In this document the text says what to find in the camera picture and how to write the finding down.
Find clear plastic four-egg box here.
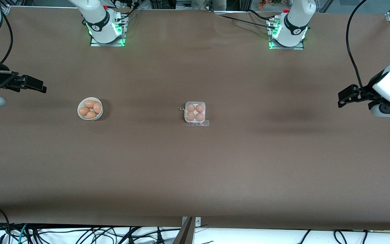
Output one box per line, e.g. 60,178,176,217
184,101,206,124

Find white round bowl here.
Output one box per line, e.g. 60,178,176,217
77,97,104,121

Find orange items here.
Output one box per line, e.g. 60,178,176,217
257,0,285,9

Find dark metal pole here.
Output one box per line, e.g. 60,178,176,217
173,217,195,244

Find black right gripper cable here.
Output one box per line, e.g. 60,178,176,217
0,10,14,65

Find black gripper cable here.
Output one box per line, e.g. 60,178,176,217
346,0,371,97
0,10,14,65

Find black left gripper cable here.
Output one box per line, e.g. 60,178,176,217
346,0,371,97

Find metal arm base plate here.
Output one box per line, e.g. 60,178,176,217
90,15,128,47
269,19,305,50

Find teal cable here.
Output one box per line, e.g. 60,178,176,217
17,224,28,244

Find silver metal bracket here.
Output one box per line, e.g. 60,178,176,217
181,217,201,227

